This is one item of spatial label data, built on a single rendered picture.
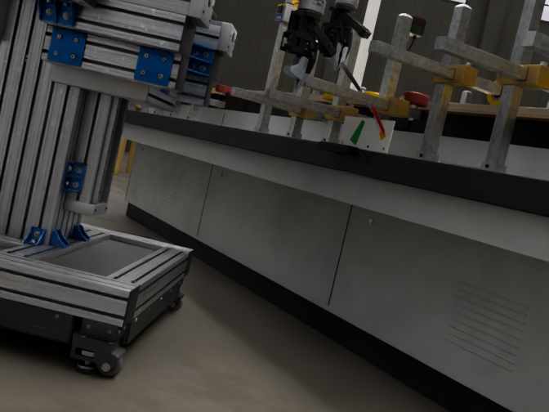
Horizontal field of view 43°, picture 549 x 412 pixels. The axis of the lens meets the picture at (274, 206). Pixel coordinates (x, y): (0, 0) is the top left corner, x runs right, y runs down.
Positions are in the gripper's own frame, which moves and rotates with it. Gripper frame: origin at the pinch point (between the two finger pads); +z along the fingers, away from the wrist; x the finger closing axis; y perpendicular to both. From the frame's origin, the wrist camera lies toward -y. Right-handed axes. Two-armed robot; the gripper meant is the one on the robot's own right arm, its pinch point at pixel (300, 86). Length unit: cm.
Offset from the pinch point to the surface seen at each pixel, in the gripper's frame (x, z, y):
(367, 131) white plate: -6.2, 6.7, -31.3
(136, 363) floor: 3, 83, 32
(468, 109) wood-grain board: 17, -5, -49
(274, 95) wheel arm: -23.5, 2.1, -5.5
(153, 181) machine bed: -241, 53, -54
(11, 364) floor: 9, 83, 65
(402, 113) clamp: 5.0, -0.4, -34.3
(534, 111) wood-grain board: 41, -6, -49
